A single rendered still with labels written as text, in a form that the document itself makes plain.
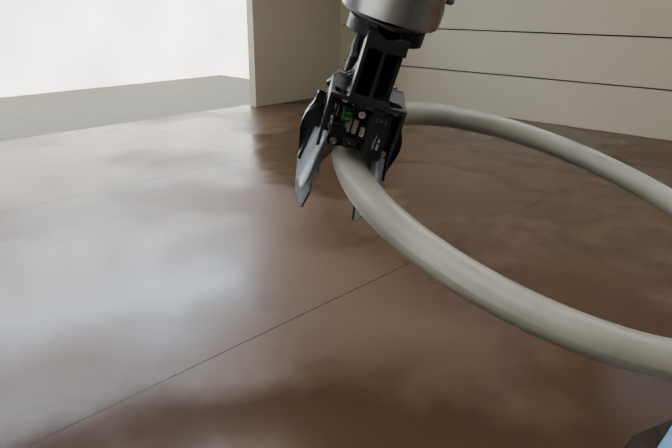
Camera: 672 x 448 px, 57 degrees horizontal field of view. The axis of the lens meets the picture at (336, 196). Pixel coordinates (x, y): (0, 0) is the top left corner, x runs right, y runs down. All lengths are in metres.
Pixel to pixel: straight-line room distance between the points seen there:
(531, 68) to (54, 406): 6.23
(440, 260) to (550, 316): 0.09
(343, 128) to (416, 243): 0.14
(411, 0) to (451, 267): 0.22
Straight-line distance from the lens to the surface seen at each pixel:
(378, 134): 0.56
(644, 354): 0.50
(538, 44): 7.46
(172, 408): 2.33
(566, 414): 2.37
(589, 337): 0.48
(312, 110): 0.61
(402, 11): 0.53
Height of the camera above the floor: 1.36
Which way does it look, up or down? 18 degrees down
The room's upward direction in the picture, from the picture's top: straight up
